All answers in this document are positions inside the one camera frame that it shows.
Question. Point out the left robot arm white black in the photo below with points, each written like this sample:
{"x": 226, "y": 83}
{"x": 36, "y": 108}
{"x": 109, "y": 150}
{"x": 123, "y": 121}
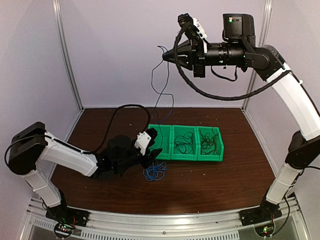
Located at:
{"x": 35, "y": 144}

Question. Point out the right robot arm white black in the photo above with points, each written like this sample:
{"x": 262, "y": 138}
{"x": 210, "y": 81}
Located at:
{"x": 241, "y": 51}

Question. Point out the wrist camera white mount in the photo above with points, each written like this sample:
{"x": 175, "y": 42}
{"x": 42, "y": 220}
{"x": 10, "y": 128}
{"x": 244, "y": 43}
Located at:
{"x": 145, "y": 139}
{"x": 194, "y": 32}

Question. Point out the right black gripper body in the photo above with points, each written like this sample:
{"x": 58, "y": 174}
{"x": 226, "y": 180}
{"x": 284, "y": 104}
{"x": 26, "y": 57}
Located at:
{"x": 199, "y": 64}

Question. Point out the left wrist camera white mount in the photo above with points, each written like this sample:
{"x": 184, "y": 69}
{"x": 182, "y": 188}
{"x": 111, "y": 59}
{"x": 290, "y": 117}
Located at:
{"x": 145, "y": 139}

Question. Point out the green bin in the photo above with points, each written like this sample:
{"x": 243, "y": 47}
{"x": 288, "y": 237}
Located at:
{"x": 184, "y": 143}
{"x": 211, "y": 146}
{"x": 163, "y": 140}

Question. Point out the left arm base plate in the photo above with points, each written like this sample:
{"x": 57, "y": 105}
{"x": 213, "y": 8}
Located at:
{"x": 70, "y": 216}

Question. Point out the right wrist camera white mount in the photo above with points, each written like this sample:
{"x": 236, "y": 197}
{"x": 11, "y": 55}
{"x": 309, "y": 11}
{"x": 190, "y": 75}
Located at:
{"x": 194, "y": 32}

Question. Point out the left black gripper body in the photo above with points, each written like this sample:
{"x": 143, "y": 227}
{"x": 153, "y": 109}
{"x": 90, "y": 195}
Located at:
{"x": 123, "y": 165}

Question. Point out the left aluminium frame post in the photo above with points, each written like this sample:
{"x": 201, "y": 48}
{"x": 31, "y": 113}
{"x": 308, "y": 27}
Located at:
{"x": 65, "y": 53}

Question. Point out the front aluminium rail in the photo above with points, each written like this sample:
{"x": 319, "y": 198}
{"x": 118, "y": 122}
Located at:
{"x": 221, "y": 225}

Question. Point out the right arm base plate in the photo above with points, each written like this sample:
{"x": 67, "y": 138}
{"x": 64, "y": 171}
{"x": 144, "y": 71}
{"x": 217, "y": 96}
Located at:
{"x": 257, "y": 215}

